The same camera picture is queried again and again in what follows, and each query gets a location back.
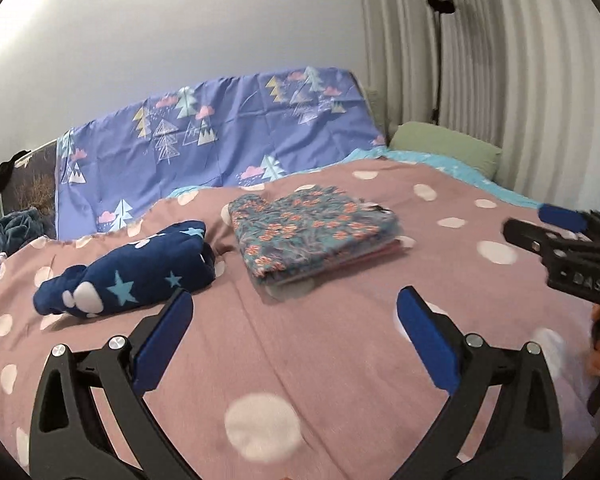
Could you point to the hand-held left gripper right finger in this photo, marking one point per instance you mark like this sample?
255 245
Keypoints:
427 340

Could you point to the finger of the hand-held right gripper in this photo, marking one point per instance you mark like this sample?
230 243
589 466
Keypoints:
560 216
525 234

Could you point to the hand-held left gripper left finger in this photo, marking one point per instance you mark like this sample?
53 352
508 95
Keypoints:
162 340

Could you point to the teal floral garment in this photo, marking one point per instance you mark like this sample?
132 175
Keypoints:
305 225

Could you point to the dark clothes pile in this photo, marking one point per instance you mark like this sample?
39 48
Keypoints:
15 230

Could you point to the light blue bed sheet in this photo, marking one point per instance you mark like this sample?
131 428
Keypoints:
510 191

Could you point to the navy star print cloth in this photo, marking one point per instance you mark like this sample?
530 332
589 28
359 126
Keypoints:
145 265

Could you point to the pink polka dot blanket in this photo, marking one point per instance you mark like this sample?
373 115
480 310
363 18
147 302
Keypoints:
330 350

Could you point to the folded pink cloth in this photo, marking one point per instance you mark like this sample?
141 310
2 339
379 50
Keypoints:
360 260

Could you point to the green pillow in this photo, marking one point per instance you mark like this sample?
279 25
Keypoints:
445 147

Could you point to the white pleated curtain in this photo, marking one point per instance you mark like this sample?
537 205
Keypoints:
530 85

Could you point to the headboard with printed picture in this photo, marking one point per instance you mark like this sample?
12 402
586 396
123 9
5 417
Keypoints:
32 185

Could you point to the purple tree print sheet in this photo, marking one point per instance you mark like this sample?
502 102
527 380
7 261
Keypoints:
230 135

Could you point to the black cloth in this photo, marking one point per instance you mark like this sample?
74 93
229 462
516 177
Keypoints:
0 175

